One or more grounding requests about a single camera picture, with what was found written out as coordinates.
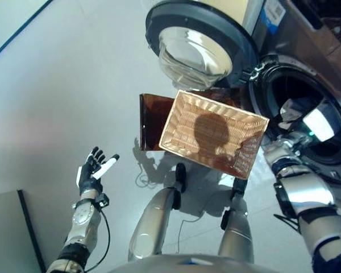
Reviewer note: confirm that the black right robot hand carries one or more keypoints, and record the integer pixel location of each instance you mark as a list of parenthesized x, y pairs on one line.
[(318, 125)]

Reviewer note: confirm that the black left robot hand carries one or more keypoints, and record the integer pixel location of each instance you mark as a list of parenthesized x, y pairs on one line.
[(88, 179)]

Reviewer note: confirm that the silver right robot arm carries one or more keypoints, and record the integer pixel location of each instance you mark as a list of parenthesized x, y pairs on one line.
[(309, 196)]

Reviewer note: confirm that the grey front-load washing machine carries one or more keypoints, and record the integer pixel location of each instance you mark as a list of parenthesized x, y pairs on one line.
[(315, 71)]

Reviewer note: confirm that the silver left robot leg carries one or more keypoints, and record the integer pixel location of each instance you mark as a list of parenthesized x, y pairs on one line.
[(150, 221)]

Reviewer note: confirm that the silver robot leg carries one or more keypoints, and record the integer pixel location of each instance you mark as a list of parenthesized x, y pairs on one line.
[(237, 233), (150, 221)]

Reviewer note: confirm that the brown glossy stool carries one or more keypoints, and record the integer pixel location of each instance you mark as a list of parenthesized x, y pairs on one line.
[(153, 119)]

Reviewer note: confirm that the beige box with black edge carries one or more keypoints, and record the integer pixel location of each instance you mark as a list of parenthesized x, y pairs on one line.
[(8, 227)]

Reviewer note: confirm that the large rectangular wicker basket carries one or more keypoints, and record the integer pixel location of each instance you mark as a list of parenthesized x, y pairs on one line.
[(187, 125)]

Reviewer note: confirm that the small blue white sticker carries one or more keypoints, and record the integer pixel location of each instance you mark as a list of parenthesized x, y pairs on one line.
[(271, 15)]

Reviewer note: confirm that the grey robot torso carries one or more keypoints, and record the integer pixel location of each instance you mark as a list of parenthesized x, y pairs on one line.
[(187, 264)]

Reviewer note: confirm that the silver right robot leg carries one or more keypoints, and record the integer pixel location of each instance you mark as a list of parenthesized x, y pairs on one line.
[(237, 233)]

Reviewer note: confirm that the round glass washer door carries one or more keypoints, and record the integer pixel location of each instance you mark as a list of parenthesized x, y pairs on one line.
[(193, 48)]

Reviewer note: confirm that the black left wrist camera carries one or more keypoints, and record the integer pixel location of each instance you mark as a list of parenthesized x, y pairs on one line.
[(103, 200)]

